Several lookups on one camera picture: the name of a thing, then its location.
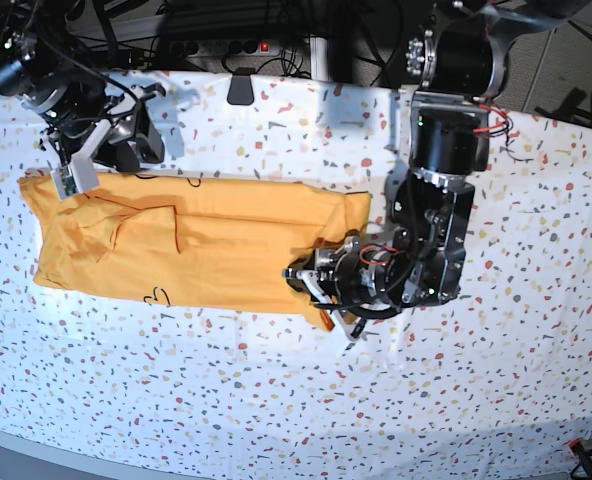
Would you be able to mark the yellow T-shirt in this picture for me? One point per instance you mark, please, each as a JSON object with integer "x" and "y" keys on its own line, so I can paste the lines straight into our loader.
{"x": 213, "y": 243}

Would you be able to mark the red black corner clamp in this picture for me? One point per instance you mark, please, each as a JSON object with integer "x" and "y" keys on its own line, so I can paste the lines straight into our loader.
{"x": 583, "y": 469}

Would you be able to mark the black table clamp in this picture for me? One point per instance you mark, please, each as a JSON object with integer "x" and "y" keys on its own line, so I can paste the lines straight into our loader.
{"x": 240, "y": 91}

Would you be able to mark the terrazzo patterned table cloth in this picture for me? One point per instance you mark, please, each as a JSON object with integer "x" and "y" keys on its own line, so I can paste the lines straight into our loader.
{"x": 494, "y": 385}

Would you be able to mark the white power strip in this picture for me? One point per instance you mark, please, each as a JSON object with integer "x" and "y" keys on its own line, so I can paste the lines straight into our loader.
{"x": 218, "y": 47}

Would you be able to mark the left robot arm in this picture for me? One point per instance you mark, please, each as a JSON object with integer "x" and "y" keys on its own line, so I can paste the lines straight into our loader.
{"x": 460, "y": 59}

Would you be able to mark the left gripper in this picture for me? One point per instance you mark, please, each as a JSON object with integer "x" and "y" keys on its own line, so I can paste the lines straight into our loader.
{"x": 330, "y": 274}

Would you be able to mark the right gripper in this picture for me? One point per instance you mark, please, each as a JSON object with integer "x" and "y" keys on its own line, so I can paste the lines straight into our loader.
{"x": 87, "y": 127}

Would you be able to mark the white metal post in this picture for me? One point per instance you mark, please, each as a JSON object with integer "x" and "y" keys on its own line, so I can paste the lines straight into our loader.
{"x": 318, "y": 47}

